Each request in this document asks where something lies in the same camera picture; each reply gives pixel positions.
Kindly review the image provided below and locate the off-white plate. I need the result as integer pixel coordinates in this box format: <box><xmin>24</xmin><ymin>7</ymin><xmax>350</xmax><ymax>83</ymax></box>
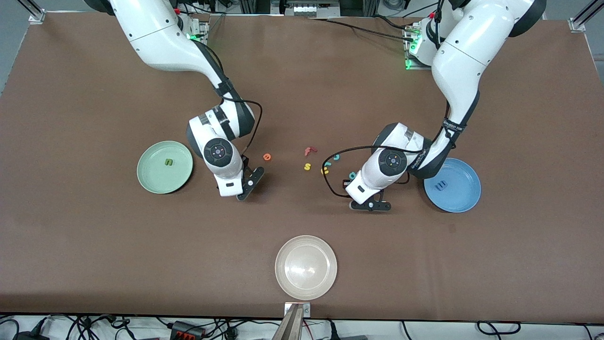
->
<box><xmin>275</xmin><ymin>235</ymin><xmax>338</xmax><ymax>301</ymax></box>

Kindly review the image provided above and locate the green plate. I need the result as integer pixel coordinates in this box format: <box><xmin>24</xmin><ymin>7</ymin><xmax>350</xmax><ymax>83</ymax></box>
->
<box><xmin>137</xmin><ymin>140</ymin><xmax>194</xmax><ymax>195</ymax></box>

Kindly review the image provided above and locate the blue plate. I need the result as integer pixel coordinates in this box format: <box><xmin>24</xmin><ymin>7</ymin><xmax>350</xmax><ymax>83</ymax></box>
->
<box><xmin>423</xmin><ymin>158</ymin><xmax>482</xmax><ymax>213</ymax></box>

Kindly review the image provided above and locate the white power strip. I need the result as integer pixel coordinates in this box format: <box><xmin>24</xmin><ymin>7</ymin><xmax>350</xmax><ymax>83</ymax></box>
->
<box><xmin>283</xmin><ymin>0</ymin><xmax>341</xmax><ymax>18</ymax></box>

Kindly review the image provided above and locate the black orange power strip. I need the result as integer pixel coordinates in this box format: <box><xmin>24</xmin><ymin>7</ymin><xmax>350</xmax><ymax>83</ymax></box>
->
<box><xmin>171</xmin><ymin>320</ymin><xmax>207</xmax><ymax>340</ymax></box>

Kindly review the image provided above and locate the left arm black wrist cable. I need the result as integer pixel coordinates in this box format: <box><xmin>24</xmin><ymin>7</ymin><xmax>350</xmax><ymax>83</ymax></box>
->
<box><xmin>323</xmin><ymin>145</ymin><xmax>428</xmax><ymax>199</ymax></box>

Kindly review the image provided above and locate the arm black wrist cable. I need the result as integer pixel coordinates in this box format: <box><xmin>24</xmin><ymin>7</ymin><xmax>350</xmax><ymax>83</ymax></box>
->
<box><xmin>191</xmin><ymin>40</ymin><xmax>263</xmax><ymax>163</ymax></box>
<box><xmin>323</xmin><ymin>145</ymin><xmax>428</xmax><ymax>199</ymax></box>

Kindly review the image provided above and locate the right arm black wrist cable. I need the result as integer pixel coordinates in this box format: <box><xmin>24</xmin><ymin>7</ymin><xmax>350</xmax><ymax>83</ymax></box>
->
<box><xmin>191</xmin><ymin>40</ymin><xmax>263</xmax><ymax>163</ymax></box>

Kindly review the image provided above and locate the black table cable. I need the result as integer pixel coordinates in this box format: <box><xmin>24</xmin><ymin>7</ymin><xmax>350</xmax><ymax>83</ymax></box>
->
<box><xmin>372</xmin><ymin>14</ymin><xmax>412</xmax><ymax>31</ymax></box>
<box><xmin>307</xmin><ymin>17</ymin><xmax>416</xmax><ymax>42</ymax></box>

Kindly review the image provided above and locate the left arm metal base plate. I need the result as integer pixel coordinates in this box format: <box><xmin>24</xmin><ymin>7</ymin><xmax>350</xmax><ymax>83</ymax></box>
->
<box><xmin>404</xmin><ymin>23</ymin><xmax>434</xmax><ymax>71</ymax></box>

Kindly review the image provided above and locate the grey metal camera post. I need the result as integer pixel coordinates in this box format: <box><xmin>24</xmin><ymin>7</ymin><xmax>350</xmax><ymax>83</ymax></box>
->
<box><xmin>273</xmin><ymin>303</ymin><xmax>305</xmax><ymax>340</ymax></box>

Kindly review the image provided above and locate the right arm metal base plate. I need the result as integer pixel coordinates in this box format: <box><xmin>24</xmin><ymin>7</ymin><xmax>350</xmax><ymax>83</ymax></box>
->
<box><xmin>182</xmin><ymin>13</ymin><xmax>210</xmax><ymax>45</ymax></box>

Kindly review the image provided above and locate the aluminium frame corner foot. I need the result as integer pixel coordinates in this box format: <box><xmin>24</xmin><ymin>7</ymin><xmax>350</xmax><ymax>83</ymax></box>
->
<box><xmin>569</xmin><ymin>0</ymin><xmax>604</xmax><ymax>33</ymax></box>
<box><xmin>19</xmin><ymin>0</ymin><xmax>46</xmax><ymax>24</ymax></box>

